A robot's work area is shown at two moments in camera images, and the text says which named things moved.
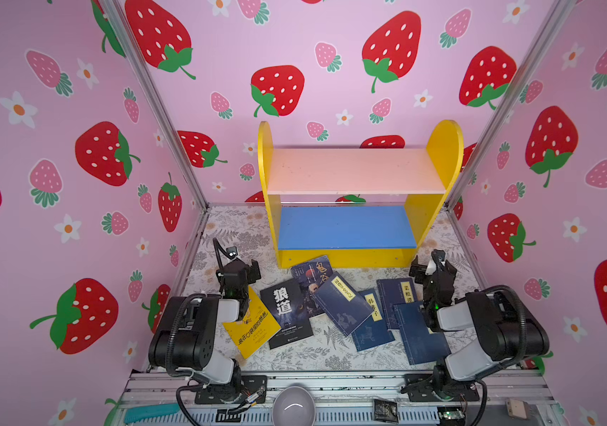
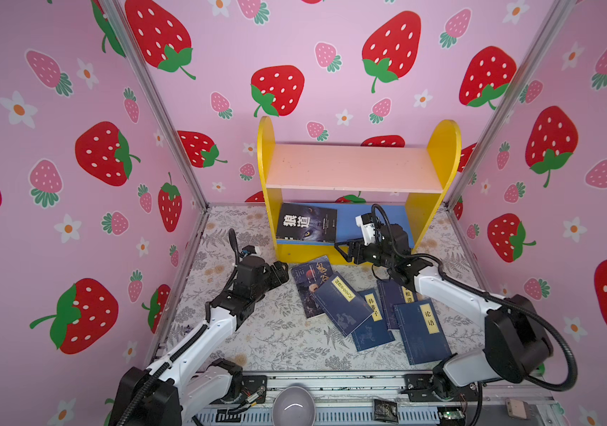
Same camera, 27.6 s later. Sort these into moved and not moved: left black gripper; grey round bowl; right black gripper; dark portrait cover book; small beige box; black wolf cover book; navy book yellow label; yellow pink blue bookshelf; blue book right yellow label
Moved: left black gripper; right black gripper; black wolf cover book
Not moved: blue book right yellow label; small beige box; dark portrait cover book; yellow pink blue bookshelf; grey round bowl; navy book yellow label
